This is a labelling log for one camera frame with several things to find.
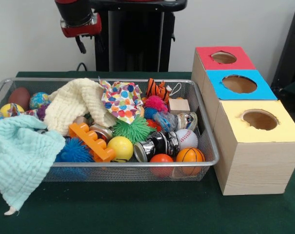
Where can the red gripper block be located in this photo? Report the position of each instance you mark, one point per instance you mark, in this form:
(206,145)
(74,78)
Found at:
(81,30)

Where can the polka dot paper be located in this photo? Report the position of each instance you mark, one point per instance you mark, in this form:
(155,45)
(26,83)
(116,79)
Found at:
(123,100)

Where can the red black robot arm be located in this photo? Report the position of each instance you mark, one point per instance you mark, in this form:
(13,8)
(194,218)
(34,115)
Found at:
(75,11)

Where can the clear mesh bin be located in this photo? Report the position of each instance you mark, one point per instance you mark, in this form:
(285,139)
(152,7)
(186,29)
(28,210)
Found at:
(127,173)

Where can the cream waffle cloth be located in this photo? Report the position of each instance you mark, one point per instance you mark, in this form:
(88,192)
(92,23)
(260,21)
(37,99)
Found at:
(69,104)

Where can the green spiky ball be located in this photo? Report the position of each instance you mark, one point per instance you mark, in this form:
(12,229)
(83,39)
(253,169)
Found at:
(131,130)

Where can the orange toy brick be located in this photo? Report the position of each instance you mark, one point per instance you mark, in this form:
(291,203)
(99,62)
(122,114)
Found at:
(93,140)

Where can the yellow smiley ball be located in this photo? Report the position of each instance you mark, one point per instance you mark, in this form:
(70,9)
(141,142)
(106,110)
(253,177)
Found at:
(121,146)

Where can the blue spiky ball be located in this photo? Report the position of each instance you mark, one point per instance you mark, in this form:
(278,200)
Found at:
(75,151)

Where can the mint green cloth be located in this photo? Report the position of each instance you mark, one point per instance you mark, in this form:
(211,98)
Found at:
(20,156)

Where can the white baseball toy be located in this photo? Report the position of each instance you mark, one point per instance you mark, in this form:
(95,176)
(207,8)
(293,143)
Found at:
(187,137)

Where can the red orange ball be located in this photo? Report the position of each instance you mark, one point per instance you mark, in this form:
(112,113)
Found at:
(162,158)

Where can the orange basketball toy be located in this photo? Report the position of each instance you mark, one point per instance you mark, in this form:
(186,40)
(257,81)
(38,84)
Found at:
(190,154)

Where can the dark green table cloth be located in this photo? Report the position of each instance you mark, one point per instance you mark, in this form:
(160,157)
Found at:
(137,209)

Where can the black floor stand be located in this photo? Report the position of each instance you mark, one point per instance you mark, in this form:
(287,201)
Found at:
(291,48)

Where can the side table green cloth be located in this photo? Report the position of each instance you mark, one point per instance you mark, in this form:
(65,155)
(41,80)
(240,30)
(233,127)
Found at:
(294,87)

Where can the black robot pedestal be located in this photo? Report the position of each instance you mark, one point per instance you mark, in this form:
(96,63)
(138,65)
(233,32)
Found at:
(142,36)

